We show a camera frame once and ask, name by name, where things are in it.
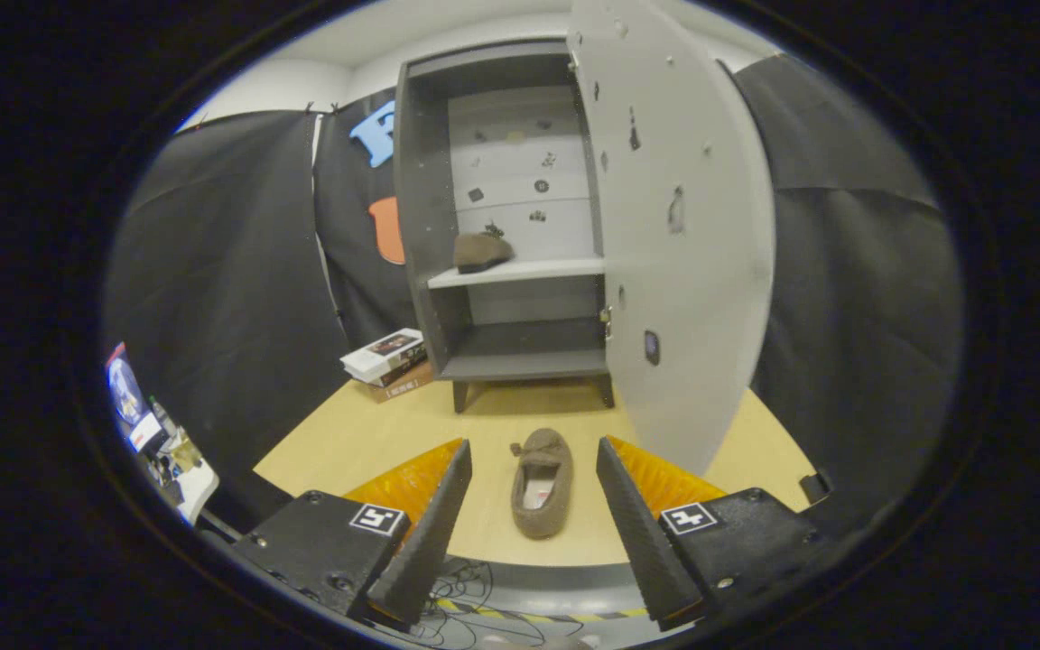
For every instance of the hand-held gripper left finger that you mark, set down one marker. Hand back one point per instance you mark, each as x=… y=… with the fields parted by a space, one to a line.
x=425 y=542

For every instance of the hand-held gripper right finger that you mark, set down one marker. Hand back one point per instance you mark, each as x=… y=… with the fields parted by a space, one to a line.
x=646 y=542

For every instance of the brown slipper shoe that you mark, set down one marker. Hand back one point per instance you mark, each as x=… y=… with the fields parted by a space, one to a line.
x=543 y=487
x=481 y=253

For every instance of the grey shoe cabinet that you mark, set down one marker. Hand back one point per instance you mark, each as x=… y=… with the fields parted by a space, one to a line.
x=520 y=348

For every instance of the grey shoe cabinet door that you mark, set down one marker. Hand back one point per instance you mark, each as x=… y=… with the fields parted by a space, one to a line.
x=682 y=226

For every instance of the yellow black floor tape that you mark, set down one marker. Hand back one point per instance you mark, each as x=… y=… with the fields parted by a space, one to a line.
x=529 y=617

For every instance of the brown cover book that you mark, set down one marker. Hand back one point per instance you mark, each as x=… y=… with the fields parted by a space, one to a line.
x=398 y=388

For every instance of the dark cover book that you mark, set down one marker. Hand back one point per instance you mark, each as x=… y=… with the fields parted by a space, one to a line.
x=404 y=368

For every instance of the black table clamp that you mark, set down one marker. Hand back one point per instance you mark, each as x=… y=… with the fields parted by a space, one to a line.
x=813 y=487

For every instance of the white cover book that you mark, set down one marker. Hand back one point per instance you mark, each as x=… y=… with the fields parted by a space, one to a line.
x=385 y=352

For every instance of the black backdrop cloth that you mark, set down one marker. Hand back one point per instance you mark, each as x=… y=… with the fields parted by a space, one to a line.
x=222 y=271

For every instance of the blue round-print sign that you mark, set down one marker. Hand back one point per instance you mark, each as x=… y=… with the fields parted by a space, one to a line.
x=123 y=388

